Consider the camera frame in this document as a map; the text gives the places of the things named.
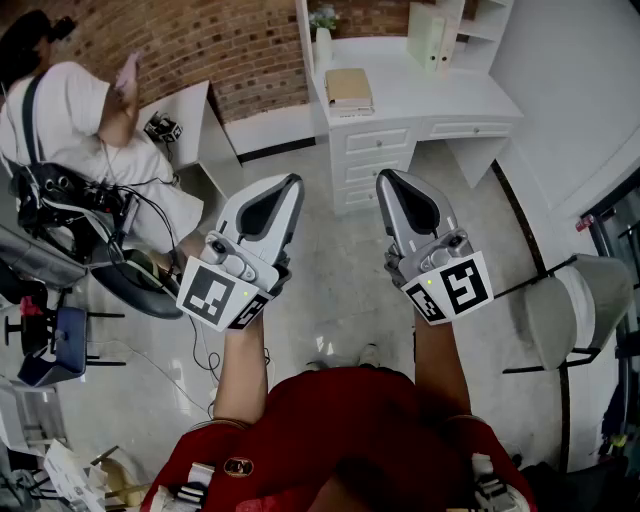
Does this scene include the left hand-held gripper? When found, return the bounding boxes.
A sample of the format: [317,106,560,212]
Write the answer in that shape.
[175,173,305,332]

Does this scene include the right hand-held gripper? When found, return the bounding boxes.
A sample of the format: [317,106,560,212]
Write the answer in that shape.
[375,169,495,326]

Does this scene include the person's right forearm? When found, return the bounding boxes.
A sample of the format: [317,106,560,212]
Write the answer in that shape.
[412,312,474,419]

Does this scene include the black shoulder bag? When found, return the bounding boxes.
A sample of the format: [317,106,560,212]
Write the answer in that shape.
[8,160,142,247]

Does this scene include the person's left forearm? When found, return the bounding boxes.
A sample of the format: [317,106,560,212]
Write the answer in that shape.
[212,313,272,427]

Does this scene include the white desk with drawers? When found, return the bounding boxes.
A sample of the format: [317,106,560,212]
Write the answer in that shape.
[305,37,525,217]

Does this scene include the white open shelf unit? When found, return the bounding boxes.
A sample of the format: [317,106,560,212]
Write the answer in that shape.
[457,0,516,72]

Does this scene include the person's right hand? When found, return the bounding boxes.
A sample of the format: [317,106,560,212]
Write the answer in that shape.
[383,244,409,290]

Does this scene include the person's left hand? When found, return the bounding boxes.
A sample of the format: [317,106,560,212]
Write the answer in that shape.
[272,251,293,297]

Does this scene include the white book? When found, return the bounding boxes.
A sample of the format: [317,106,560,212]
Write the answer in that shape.
[327,102,376,119]

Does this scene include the small white side table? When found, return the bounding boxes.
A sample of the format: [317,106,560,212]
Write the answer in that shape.
[135,79,246,214]

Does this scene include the spare hand-held gripper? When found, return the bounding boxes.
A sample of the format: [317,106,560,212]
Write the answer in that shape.
[143,111,184,145]

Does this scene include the tan book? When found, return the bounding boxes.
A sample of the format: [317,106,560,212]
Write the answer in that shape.
[324,68,374,107]

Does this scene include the black office chair seat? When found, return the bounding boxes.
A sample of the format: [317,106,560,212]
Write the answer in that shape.
[89,248,185,321]

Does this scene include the cream file binder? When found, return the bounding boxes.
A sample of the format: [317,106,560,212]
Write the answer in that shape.
[433,14,460,77]

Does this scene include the pale green file binder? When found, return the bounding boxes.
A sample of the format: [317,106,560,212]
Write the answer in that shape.
[406,2,446,72]

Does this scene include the white vase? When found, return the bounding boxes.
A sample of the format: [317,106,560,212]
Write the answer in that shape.
[314,27,335,67]

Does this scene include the pale flower bunch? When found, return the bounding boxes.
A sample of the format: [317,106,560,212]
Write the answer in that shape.
[308,4,342,32]

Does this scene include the black framed glass door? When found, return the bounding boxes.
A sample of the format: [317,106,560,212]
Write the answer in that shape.
[581,168,640,361]

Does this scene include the person's red shirt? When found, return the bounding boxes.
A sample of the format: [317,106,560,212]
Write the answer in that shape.
[139,367,539,512]

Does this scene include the blue chair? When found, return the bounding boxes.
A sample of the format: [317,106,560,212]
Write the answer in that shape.
[17,304,127,389]

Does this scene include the loose printed papers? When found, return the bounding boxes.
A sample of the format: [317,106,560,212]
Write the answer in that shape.
[42,438,107,512]

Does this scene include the black floor cable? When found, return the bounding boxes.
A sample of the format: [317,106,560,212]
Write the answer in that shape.
[185,314,222,387]

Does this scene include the grey chair with black frame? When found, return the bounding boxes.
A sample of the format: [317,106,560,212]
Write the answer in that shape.
[501,252,635,375]

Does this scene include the white chest strap buckle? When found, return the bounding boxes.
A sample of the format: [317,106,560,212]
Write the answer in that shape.
[469,452,522,512]
[169,460,217,507]

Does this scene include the gold frame stool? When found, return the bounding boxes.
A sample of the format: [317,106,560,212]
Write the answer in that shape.
[91,444,152,512]

